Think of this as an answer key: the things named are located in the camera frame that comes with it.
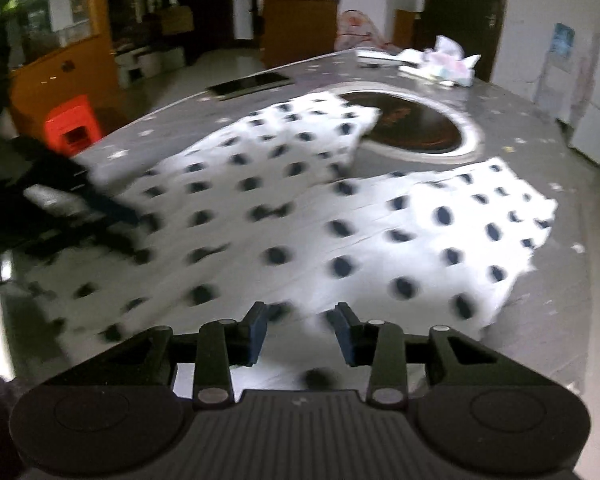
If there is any round built-in induction cooktop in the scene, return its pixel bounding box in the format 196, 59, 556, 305
337, 82, 484, 164

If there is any blue water bottle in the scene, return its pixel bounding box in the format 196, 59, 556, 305
551, 23, 577, 59

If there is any black smartphone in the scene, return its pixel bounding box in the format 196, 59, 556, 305
206, 72, 294, 102

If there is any orange wooden cabinet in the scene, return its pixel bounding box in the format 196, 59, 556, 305
9, 0, 122, 127

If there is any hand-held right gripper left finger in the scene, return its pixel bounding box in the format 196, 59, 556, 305
45, 302, 269, 409

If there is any dark wooden door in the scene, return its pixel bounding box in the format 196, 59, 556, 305
422, 0, 512, 82

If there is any brown wooden board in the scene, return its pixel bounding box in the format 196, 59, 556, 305
394, 10, 422, 47

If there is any white water dispenser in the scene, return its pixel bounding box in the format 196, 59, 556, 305
534, 55, 573, 117

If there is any white floor box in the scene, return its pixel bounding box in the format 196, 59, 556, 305
114, 47, 187, 89

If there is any white black-dotted garment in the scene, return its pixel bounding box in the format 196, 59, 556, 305
10, 92, 561, 391

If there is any white flat box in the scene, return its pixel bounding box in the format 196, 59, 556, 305
355, 47, 421, 69

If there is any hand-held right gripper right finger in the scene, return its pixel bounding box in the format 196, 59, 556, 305
333, 302, 562, 408

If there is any red plastic stool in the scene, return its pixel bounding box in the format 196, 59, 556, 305
44, 95, 104, 157

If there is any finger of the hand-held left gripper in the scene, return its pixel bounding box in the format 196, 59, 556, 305
62, 224, 138, 258
25, 182, 142, 227

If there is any brown wooden shelf unit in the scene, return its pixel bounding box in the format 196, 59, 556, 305
261, 0, 342, 67

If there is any white refrigerator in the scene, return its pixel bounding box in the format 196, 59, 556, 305
569, 34, 600, 167

